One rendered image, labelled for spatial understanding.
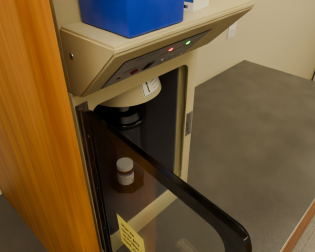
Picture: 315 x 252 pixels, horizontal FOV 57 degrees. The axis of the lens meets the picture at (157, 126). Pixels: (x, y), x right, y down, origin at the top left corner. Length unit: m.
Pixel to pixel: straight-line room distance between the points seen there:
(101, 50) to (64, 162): 0.15
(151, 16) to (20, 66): 0.16
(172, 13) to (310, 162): 0.85
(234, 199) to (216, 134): 0.33
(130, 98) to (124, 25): 0.26
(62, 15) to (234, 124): 0.93
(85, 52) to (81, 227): 0.26
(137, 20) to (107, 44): 0.05
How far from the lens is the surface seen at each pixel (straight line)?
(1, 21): 0.35
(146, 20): 0.37
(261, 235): 0.87
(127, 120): 0.67
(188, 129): 0.75
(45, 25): 0.31
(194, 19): 0.44
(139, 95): 0.60
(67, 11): 0.43
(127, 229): 0.53
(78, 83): 0.43
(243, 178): 1.00
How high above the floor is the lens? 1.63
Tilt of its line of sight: 35 degrees down
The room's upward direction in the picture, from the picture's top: straight up
